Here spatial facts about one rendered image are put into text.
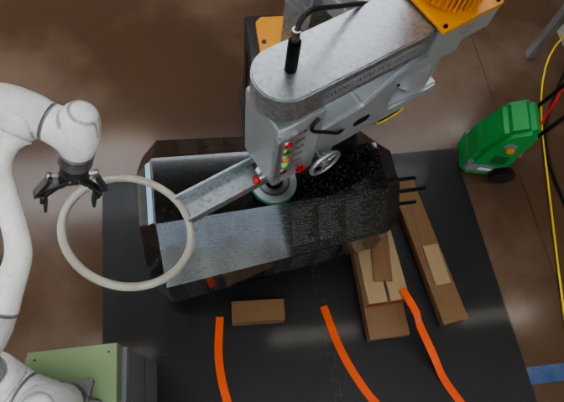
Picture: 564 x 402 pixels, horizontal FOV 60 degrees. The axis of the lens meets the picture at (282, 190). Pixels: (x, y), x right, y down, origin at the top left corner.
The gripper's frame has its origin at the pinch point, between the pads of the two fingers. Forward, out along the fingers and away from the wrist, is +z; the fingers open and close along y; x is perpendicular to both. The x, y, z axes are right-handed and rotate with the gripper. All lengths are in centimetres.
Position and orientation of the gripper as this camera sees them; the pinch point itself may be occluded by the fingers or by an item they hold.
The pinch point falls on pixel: (70, 204)
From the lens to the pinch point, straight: 160.7
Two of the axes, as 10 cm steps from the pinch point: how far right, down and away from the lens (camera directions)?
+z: -3.9, 5.7, 7.3
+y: 8.5, -0.9, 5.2
